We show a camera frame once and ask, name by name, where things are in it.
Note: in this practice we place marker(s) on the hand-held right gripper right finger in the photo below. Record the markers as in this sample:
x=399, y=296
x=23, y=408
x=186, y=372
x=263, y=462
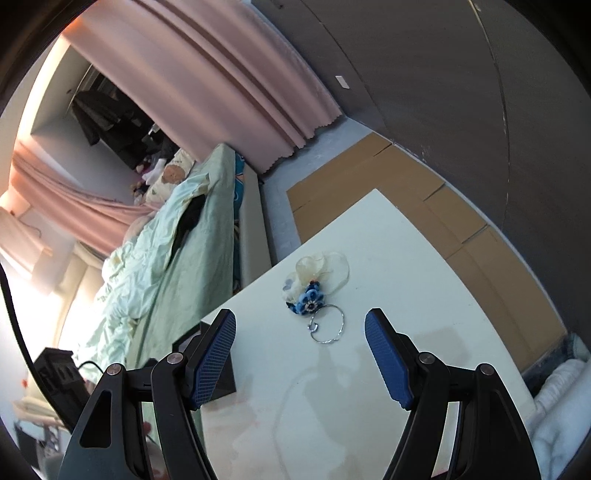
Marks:
x=388, y=360

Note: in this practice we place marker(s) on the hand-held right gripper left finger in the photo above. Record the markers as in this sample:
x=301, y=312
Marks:
x=214, y=360

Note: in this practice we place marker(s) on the black gift box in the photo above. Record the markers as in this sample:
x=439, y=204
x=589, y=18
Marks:
x=225, y=376

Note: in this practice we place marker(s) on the silver bangle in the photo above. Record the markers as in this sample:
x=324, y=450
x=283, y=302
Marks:
x=313, y=327

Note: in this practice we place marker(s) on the blue flower hair clip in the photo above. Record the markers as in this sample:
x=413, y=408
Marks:
x=307, y=300

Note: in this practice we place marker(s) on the white fabric flower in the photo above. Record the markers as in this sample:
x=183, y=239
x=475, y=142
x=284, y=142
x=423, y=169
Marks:
x=332, y=270

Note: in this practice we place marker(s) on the bed with green sheet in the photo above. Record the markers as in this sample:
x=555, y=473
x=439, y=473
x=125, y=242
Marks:
x=207, y=240

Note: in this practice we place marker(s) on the light green duvet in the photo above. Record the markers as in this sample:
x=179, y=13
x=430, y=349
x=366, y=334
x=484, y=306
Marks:
x=147, y=258

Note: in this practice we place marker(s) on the flat cardboard sheet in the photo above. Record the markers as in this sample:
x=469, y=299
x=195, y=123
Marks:
x=508, y=286

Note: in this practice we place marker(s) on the black cloth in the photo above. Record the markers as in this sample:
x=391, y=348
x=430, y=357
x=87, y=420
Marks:
x=189, y=219

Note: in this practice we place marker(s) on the white fluffy cloth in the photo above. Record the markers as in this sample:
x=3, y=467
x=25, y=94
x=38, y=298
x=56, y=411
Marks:
x=558, y=415

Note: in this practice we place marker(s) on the draped pink curtain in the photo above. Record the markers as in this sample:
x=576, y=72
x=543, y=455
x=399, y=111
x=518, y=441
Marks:
x=69, y=203

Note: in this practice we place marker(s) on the bear print pillow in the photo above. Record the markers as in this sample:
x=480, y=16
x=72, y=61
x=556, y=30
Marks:
x=173, y=175

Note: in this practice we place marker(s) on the pile of plush toys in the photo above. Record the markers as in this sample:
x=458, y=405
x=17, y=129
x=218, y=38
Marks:
x=145, y=177

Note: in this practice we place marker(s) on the hanging dark clothes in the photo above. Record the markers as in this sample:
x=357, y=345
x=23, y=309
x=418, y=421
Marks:
x=106, y=115

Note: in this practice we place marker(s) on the wide pink curtain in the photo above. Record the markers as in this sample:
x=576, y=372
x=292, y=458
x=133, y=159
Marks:
x=207, y=69

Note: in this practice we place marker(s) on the white wall socket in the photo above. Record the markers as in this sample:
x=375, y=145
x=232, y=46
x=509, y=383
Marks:
x=342, y=81

